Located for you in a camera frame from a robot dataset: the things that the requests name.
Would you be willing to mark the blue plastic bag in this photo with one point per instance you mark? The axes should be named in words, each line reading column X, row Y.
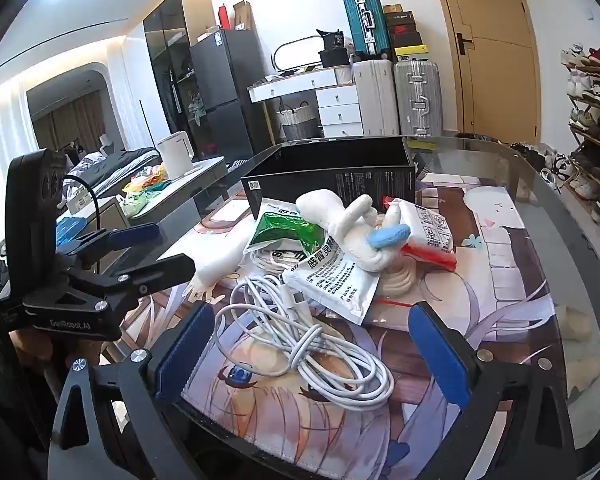
column 71, row 230

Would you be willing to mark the yellow snack bag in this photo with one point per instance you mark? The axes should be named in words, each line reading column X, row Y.
column 145, row 179

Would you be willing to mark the oval mirror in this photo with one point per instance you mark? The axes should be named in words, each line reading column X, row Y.
column 300, row 54

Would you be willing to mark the printed cartoon desk mat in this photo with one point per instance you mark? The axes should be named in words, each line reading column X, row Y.
column 505, row 270

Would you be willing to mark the dark glass cabinet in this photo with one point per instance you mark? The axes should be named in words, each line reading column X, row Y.
column 170, row 45

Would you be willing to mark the person's dark clothing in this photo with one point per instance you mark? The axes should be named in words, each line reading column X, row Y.
column 10, row 410

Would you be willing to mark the teal suitcase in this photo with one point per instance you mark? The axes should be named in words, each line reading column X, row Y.
column 365, row 25

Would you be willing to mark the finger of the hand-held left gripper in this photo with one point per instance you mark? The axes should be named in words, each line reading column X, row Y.
column 135, row 235
column 170, row 267

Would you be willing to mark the white plush toy blue parts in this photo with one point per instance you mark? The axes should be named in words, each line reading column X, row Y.
column 362, row 254

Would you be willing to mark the white side table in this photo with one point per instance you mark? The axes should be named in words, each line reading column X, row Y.
column 202, row 171

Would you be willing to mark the silver suitcase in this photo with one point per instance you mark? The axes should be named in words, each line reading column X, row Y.
column 417, row 92

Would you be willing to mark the black cardboard box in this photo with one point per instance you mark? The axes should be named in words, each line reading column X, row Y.
column 340, row 180

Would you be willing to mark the dark grey fridge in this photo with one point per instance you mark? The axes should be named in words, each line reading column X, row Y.
column 225, row 75

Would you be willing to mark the white suitcase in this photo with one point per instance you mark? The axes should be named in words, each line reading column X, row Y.
column 375, row 95

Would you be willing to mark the white electric kettle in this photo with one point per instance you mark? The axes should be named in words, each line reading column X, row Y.
column 175, row 155

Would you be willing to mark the red and white packet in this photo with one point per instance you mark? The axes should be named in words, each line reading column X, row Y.
column 430, row 227

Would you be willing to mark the metal shoe rack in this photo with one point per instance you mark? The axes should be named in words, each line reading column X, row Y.
column 589, row 69

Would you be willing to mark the black and yellow shoe box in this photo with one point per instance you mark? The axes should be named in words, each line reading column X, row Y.
column 411, row 52

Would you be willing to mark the red and black shoe box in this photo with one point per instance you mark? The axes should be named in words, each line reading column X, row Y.
column 404, row 29

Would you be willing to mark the small brown box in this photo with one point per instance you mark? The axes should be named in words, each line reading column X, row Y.
column 394, row 8

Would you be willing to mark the white dresser with drawers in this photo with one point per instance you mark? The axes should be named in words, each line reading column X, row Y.
column 337, row 105

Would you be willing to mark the tall cardboard box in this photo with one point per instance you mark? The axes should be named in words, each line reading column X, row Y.
column 243, row 15

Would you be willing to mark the woven basket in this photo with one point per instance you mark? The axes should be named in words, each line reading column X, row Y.
column 297, row 120

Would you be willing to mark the person's left hand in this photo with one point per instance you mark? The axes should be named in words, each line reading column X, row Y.
column 40, row 350

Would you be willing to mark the white medicine packet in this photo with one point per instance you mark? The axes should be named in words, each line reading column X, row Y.
column 330, row 285

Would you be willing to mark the red bag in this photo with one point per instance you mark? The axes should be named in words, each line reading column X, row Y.
column 224, row 17

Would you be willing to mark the beige slipper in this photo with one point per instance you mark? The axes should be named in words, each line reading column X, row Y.
column 585, row 372
column 575, row 322

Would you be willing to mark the brown curtain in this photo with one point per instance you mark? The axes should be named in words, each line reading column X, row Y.
column 65, row 120

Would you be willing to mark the bed with dark bedding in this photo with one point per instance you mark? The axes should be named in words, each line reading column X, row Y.
column 125, row 162

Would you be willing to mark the green snack bag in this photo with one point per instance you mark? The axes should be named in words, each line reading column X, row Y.
column 140, row 201

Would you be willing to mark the wooden door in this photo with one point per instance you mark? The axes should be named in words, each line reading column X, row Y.
column 495, row 60

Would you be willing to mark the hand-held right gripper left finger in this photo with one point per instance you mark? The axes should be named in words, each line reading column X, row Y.
column 185, row 341

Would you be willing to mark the green medicine packet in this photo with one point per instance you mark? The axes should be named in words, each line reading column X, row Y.
column 285, row 232

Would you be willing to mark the rows of shoes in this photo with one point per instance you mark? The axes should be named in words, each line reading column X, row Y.
column 587, row 120

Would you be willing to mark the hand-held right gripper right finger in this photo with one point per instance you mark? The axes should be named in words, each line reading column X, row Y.
column 440, row 355

